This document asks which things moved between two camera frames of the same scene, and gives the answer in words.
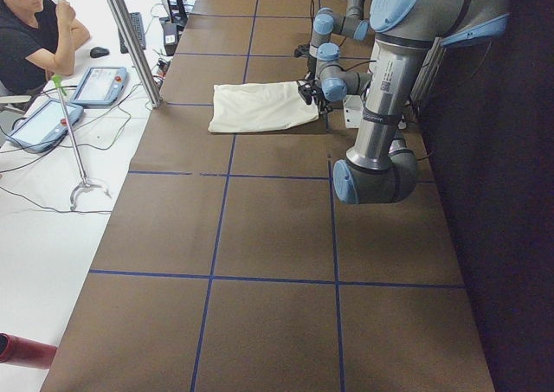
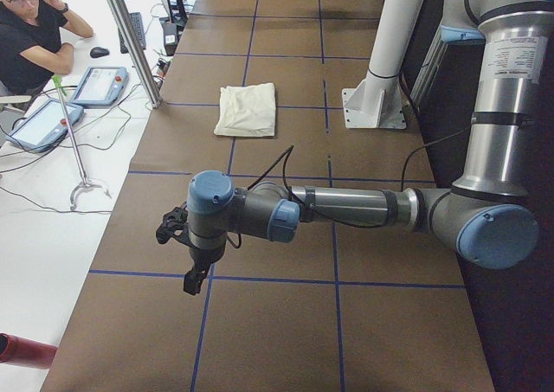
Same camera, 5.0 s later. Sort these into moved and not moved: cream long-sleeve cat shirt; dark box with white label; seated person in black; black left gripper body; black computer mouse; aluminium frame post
Moved: black left gripper body; cream long-sleeve cat shirt
Not moved: aluminium frame post; black computer mouse; dark box with white label; seated person in black
